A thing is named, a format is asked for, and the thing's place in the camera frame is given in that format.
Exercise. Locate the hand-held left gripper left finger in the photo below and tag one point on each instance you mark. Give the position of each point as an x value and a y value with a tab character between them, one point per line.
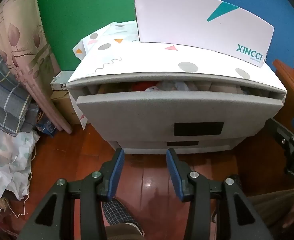
116	170

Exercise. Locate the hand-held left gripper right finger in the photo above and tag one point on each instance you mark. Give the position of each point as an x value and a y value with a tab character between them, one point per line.
175	172

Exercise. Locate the red underwear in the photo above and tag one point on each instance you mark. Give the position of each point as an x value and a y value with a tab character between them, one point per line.
139	87

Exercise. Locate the white cardboard box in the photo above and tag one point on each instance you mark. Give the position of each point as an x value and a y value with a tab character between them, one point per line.
181	22

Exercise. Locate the low grey drawer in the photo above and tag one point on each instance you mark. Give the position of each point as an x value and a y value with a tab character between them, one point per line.
142	146

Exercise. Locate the person's brown trouser leg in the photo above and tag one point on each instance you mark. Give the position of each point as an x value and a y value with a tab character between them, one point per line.
276	207

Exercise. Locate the dark plaid slipper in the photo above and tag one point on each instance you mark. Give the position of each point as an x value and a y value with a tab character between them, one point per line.
119	212

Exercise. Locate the grey chest of drawers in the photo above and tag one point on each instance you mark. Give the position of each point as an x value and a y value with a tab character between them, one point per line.
236	85

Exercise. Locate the brown cardboard box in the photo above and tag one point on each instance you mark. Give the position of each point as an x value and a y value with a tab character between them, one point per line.
64	107

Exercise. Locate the blue packet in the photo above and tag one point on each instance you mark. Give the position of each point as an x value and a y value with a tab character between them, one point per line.
46	126

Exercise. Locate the small white teal carton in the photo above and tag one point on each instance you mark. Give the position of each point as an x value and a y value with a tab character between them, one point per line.
60	80

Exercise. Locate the white floral cloth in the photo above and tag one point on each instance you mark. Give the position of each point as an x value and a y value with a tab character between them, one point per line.
9	155

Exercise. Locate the white patterned cover cloth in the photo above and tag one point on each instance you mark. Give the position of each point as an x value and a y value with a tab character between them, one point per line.
142	60

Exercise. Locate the grey plaid blanket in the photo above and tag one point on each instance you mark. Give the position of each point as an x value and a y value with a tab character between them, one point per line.
2	87

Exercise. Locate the green foam mat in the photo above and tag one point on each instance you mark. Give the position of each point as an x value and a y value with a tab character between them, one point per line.
87	17

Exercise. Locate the pink floral curtain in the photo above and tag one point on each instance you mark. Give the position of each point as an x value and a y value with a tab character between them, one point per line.
24	42

